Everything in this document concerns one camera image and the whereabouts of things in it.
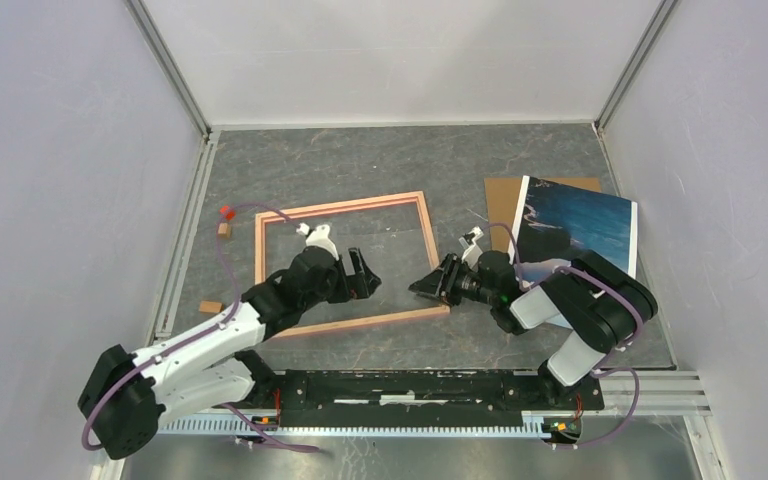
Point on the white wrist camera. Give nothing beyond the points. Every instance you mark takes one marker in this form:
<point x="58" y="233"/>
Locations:
<point x="318" y="236"/>
<point x="471" y="249"/>

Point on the brown cardboard backing board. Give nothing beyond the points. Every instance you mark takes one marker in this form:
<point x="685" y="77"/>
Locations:
<point x="500" y="212"/>

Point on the small red cube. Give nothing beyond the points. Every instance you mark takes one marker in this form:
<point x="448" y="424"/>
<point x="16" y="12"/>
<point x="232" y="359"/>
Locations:
<point x="227" y="212"/>

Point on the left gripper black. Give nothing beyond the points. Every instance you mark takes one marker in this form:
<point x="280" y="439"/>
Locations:
<point x="358" y="285"/>

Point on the small wooden block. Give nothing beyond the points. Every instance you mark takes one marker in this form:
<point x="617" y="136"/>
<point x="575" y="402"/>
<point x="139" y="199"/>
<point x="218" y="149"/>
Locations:
<point x="210" y="307"/>

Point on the small wooden cube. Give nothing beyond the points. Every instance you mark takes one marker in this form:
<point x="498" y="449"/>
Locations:
<point x="224" y="230"/>

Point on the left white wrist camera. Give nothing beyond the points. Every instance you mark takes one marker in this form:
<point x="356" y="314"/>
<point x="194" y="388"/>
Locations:
<point x="318" y="236"/>

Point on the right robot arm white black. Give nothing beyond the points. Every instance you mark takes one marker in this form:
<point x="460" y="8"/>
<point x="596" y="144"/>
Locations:
<point x="603" y="306"/>

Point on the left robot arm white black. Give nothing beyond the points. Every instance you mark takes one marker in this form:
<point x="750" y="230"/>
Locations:
<point x="130" y="395"/>

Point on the blue sea photo print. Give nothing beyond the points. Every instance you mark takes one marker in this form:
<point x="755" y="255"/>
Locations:
<point x="612" y="233"/>

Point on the white slotted cable duct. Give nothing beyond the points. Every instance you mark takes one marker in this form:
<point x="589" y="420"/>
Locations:
<point x="227" y="424"/>

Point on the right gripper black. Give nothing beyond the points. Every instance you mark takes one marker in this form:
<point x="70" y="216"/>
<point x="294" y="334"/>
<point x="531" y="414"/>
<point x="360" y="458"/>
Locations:
<point x="441" y="282"/>

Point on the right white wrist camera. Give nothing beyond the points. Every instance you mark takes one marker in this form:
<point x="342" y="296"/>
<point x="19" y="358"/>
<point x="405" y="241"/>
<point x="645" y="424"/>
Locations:
<point x="471" y="249"/>

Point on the pink wooden picture frame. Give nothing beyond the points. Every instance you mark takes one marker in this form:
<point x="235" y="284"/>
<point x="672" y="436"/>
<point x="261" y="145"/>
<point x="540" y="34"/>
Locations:
<point x="415" y="198"/>

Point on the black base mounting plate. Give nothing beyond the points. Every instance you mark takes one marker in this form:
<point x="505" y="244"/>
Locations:
<point x="416" y="398"/>

